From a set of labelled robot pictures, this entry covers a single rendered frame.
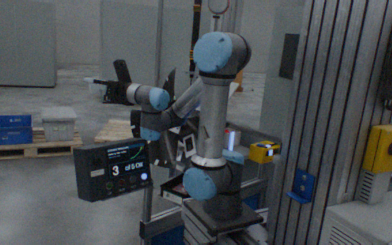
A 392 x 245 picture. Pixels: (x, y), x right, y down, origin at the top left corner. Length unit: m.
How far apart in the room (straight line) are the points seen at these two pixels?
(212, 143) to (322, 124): 0.34
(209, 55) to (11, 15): 8.14
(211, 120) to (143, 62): 6.45
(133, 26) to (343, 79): 6.54
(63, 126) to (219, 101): 3.79
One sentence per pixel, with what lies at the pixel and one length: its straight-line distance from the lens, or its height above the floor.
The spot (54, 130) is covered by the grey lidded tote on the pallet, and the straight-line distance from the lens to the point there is 4.73.
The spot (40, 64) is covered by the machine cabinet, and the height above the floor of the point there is 0.55.
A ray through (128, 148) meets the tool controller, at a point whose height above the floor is 1.23.
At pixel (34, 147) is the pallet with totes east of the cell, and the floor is 0.13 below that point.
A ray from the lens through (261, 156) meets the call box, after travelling 2.00.
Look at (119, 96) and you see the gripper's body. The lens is 1.35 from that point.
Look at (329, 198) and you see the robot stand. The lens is 1.13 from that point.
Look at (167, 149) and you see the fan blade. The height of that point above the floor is 1.01.
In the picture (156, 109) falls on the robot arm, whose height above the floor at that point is 1.40.
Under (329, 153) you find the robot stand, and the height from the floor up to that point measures 1.37.
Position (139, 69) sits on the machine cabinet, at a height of 0.75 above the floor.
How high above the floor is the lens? 1.69
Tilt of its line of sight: 15 degrees down
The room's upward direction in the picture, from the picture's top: 5 degrees clockwise
